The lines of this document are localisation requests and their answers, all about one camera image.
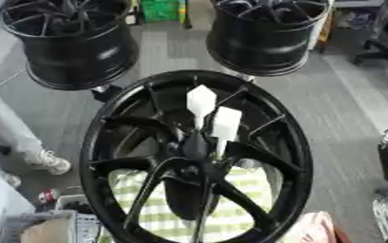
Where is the large black spoked wheel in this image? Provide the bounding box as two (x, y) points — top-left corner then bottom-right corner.
(79, 69), (315, 243)

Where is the white pin rectangular head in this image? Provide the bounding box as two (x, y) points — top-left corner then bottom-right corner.
(208, 106), (244, 160)

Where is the black wheel rim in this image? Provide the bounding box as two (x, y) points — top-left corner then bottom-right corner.
(0, 0), (142, 92)
(205, 0), (333, 77)

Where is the black wheel stand base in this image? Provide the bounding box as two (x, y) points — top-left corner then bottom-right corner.
(88, 84), (126, 103)

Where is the green box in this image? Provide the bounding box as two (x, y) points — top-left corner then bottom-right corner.
(139, 0), (182, 24)

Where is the grey plastic basket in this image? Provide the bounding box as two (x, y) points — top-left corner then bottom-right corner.
(0, 210), (102, 243)

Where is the red and white can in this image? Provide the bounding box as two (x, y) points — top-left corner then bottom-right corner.
(34, 188), (61, 205)

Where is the tan cardboard piece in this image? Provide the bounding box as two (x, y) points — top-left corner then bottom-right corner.
(19, 217), (78, 243)

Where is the person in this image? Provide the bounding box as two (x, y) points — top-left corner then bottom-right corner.
(0, 89), (74, 177)

